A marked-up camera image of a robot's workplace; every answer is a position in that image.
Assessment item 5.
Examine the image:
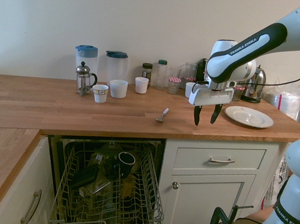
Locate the glass French press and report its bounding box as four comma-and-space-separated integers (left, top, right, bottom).
72, 60, 101, 99

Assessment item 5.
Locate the wire dishwasher rack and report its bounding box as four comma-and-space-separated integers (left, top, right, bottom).
48, 133, 174, 224

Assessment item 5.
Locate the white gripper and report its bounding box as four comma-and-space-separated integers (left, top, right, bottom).
185, 83, 235, 131

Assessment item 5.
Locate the small patterned white cup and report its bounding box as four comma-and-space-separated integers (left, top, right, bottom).
90, 83, 110, 105

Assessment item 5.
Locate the clear glass tumbler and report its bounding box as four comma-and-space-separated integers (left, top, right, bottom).
168, 66, 183, 81

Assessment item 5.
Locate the dark-lid spice jar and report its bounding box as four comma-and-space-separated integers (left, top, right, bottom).
139, 62, 154, 89

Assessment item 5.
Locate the black rectangular container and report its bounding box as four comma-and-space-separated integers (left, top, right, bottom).
69, 160, 101, 193

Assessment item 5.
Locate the stainless steel kettle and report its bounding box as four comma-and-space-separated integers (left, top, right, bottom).
240, 63, 269, 105

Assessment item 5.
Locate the metal cabinet pull handle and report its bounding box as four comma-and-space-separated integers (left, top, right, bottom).
19, 187, 43, 224

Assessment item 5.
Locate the white-handled metal spoon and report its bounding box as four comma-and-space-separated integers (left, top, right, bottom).
155, 106, 170, 124

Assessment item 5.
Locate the metal drawer handle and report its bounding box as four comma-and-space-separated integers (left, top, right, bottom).
208, 156, 236, 166

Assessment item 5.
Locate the dark-teal-lid plastic pitcher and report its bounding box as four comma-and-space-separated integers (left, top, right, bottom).
101, 49, 131, 88

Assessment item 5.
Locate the black mug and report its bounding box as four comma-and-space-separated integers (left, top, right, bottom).
115, 151, 138, 177

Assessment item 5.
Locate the plastic bag of disposable plates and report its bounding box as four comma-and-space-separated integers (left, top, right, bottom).
261, 77, 300, 123

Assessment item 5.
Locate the tall black bottle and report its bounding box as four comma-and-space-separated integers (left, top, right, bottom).
196, 57, 209, 83

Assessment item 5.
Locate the printed clear plastic bag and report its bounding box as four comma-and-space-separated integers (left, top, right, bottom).
261, 139, 294, 211

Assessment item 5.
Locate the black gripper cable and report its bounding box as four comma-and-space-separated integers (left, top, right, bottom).
191, 21, 300, 107

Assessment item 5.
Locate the white cabinet drawer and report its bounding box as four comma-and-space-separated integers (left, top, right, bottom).
173, 138, 267, 181

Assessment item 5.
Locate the small red-gingham-lid jar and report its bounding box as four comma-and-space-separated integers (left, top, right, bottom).
166, 76, 183, 96

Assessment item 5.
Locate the green-lid glass jar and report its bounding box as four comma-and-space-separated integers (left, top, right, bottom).
154, 59, 169, 91

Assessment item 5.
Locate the light-blue-lid plastic pitcher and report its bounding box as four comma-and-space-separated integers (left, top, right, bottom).
71, 43, 101, 84

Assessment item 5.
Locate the plain white ceramic cup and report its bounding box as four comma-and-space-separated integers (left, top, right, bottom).
183, 82, 197, 100

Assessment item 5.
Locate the white dinner plate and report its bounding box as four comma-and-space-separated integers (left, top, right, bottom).
222, 104, 276, 131

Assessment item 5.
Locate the white cabinet door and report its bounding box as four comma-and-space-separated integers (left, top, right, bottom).
165, 164, 257, 224

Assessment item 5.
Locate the empty clear glass jar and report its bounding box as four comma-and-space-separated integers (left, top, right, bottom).
182, 61, 199, 84

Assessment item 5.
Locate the black C-clamp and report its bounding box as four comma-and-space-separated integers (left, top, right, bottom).
209, 178, 257, 224

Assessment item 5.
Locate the red-gingham-lid glass jar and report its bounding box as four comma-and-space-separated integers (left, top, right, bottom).
232, 84, 246, 104

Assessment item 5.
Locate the wide white ceramic cup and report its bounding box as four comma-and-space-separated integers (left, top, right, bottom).
107, 78, 129, 100

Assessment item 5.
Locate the tall white ceramic cup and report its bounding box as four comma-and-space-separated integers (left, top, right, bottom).
133, 76, 150, 96

